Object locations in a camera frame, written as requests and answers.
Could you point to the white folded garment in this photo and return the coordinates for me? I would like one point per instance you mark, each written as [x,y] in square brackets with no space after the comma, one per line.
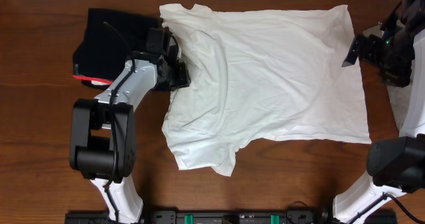
[98,83]

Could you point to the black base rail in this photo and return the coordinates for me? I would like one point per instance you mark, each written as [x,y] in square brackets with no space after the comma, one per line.
[171,217]

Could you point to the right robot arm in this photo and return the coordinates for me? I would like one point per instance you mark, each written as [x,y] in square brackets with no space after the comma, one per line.
[394,167]

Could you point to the black folded garment red trim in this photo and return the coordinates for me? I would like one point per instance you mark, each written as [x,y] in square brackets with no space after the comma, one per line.
[109,38]

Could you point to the beige khaki shorts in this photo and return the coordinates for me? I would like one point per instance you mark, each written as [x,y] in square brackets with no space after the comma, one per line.
[399,101]

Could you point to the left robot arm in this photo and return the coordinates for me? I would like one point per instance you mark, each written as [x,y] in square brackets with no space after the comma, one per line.
[103,144]

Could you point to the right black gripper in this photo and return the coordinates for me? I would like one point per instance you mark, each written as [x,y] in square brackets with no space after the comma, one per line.
[401,76]

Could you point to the white t-shirt black logo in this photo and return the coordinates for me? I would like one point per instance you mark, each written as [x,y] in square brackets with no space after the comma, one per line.
[272,74]

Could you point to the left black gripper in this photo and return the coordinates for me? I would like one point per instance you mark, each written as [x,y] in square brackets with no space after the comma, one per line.
[181,74]

